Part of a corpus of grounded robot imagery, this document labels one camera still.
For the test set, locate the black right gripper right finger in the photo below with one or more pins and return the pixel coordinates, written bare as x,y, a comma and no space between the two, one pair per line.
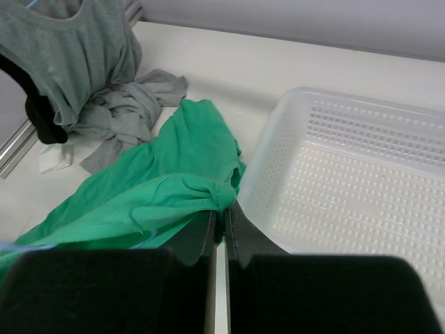
273,291

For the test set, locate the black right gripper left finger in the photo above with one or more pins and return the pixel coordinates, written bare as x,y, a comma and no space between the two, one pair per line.
166,290

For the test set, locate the green tank top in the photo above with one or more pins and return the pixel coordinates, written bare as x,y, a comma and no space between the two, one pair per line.
193,165

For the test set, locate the black tank top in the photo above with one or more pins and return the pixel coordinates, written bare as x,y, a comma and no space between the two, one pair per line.
37,106

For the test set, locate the grey tank top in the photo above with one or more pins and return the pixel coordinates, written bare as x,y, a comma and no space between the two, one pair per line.
85,58

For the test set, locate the white perforated plastic basket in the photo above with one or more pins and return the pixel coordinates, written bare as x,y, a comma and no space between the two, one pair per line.
338,173

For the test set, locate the white cloth scrap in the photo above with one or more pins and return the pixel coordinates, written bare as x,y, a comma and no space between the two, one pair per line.
55,157

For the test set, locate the blue wire hanger with grey top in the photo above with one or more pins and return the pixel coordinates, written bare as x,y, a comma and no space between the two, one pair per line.
32,3

